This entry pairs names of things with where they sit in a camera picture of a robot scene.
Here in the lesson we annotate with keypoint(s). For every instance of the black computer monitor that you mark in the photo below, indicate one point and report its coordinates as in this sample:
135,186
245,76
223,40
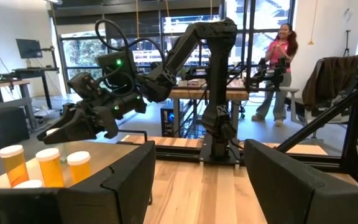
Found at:
28,48

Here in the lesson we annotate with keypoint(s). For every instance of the black computer tower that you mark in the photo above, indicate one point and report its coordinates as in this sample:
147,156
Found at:
169,119

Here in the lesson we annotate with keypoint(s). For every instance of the wooden workbench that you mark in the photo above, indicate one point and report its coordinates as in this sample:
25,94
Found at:
191,94

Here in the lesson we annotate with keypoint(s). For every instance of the small black robot arm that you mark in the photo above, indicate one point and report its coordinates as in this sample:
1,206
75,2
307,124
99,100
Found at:
269,73

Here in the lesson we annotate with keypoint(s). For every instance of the small wooden table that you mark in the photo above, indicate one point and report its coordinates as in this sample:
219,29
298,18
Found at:
5,84

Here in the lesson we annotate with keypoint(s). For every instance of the person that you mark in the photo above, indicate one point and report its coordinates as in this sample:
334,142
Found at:
277,53

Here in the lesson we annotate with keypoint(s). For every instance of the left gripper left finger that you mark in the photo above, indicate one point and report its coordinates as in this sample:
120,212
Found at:
126,186

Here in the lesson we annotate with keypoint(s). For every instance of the brown jacket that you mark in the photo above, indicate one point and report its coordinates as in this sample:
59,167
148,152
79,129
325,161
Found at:
331,81

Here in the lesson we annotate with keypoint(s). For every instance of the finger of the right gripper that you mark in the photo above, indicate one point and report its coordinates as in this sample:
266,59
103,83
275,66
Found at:
71,113
79,132

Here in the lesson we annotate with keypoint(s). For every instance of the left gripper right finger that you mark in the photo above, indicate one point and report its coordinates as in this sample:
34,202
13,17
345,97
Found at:
281,189

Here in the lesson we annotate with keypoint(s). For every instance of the black computer box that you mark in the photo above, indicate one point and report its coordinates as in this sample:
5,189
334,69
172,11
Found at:
8,127

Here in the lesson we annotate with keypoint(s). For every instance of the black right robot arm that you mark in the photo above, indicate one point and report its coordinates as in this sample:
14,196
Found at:
219,93

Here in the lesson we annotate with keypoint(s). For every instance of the small orange medicine bottle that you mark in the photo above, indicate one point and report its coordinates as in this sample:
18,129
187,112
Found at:
14,168
79,168
50,169

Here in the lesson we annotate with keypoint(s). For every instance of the black standing desk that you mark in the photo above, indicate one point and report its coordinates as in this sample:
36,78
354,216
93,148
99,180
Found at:
33,70

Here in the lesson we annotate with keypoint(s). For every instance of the grey office chair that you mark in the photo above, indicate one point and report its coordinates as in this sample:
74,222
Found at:
325,116

